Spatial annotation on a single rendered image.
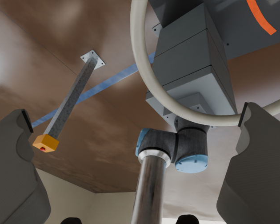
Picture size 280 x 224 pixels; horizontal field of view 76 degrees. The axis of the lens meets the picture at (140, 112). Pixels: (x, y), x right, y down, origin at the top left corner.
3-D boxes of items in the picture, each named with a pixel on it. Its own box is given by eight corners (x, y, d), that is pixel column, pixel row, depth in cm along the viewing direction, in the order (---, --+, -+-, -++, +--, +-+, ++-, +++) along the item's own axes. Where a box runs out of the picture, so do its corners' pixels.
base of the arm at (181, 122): (213, 129, 101) (215, 144, 95) (181, 133, 110) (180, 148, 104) (204, 107, 90) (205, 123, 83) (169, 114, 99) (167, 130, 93)
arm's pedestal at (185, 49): (231, 44, 157) (251, 122, 105) (179, 68, 186) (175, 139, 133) (207, -10, 130) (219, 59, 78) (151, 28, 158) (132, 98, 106)
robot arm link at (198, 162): (201, 146, 99) (202, 178, 88) (170, 141, 101) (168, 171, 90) (211, 131, 87) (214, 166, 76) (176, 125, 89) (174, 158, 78)
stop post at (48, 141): (80, 56, 196) (23, 143, 129) (93, 49, 186) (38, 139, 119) (93, 70, 208) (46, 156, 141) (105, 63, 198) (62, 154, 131)
